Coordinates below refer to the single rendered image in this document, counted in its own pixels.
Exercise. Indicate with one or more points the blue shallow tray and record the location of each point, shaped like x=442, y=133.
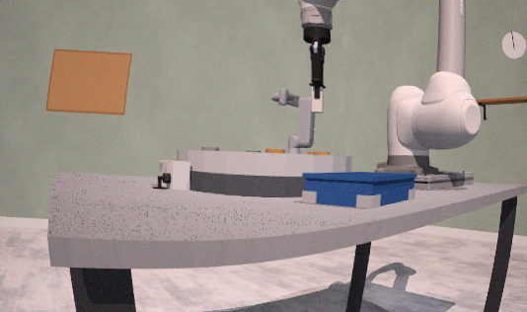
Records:
x=365, y=190

